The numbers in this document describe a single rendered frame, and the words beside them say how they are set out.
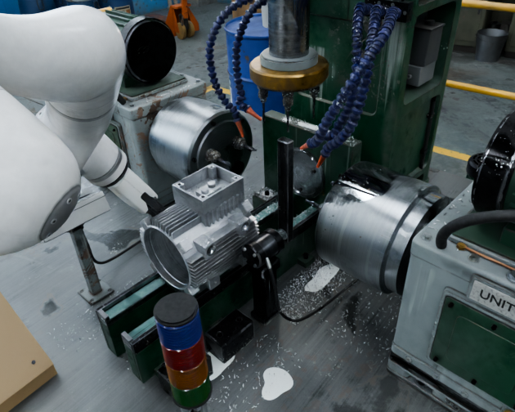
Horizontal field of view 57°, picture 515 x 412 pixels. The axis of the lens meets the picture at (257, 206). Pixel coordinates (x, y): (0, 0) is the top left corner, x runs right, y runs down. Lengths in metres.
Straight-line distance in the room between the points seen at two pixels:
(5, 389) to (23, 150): 0.80
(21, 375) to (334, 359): 0.66
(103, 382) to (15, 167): 0.80
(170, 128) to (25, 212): 0.96
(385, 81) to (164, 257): 0.67
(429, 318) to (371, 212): 0.22
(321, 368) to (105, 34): 0.82
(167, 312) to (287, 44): 0.64
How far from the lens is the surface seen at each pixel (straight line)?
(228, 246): 1.03
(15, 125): 0.42
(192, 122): 1.30
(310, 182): 1.29
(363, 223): 0.96
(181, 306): 0.66
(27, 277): 1.47
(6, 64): 0.49
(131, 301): 1.11
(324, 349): 1.13
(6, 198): 0.41
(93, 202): 1.18
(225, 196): 1.02
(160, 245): 1.12
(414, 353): 1.04
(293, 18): 1.05
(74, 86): 0.51
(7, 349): 1.16
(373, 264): 0.97
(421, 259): 0.89
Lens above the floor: 1.69
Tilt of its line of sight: 35 degrees down
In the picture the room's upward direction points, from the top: 3 degrees counter-clockwise
